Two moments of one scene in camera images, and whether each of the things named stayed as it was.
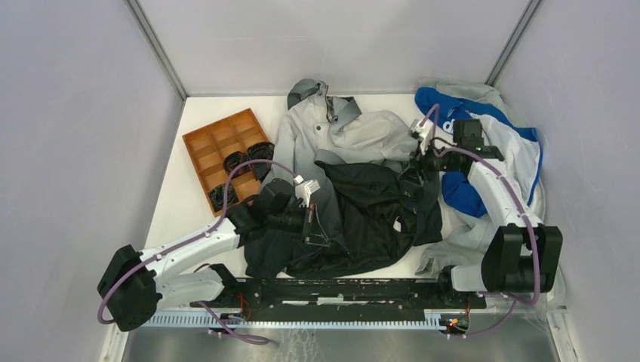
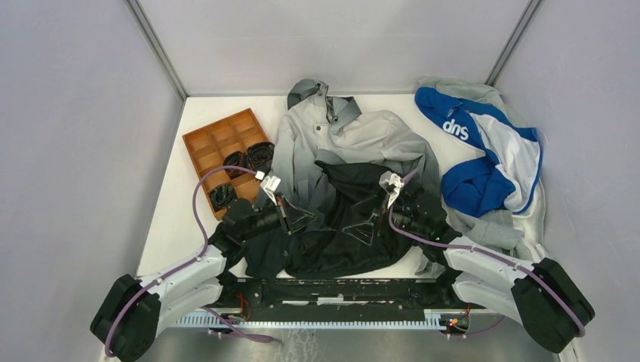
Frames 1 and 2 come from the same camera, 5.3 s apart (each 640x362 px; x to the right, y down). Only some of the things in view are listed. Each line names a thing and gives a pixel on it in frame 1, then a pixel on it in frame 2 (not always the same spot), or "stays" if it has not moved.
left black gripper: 311,228 -> 292,219
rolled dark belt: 260,151 stays
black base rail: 344,295 stays
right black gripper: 421,162 -> 376,204
